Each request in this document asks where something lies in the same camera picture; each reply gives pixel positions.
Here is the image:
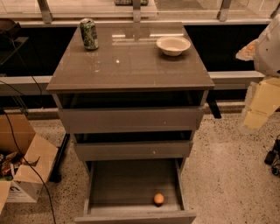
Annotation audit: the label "grey drawer cabinet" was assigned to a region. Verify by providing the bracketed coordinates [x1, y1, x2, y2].
[45, 21, 216, 224]

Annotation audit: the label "dark device on shelf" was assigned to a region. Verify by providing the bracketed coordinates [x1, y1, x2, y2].
[0, 18, 21, 46]

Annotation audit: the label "grey middle drawer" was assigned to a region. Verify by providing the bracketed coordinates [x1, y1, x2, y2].
[74, 130, 193, 161]

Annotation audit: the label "green soda can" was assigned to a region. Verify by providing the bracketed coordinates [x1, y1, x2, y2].
[80, 18, 99, 50]

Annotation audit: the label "grey bottom drawer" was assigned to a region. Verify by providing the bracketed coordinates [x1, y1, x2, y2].
[75, 158, 196, 224]

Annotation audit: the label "snack packets in box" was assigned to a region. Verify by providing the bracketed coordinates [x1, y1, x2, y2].
[0, 152, 23, 181]

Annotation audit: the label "grey top drawer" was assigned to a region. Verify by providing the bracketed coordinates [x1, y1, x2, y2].
[54, 90, 207, 134]

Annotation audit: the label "cardboard box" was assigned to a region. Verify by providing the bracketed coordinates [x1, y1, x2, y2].
[0, 115, 58, 213]

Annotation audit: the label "grey drawer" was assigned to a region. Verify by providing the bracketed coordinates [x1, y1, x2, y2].
[54, 90, 207, 134]
[74, 130, 193, 161]
[75, 158, 196, 224]

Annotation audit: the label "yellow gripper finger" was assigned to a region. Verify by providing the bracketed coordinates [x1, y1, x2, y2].
[239, 77, 280, 134]
[235, 39, 257, 61]

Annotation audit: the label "white bowl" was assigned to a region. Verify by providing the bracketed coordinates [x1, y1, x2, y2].
[157, 37, 191, 57]

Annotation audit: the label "black power adapter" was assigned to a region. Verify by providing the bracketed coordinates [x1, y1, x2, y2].
[264, 138, 280, 176]

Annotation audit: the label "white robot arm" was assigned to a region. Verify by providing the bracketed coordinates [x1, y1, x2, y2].
[235, 14, 280, 134]

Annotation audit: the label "orange fruit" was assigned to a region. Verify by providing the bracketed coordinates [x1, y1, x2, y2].
[153, 193, 165, 206]

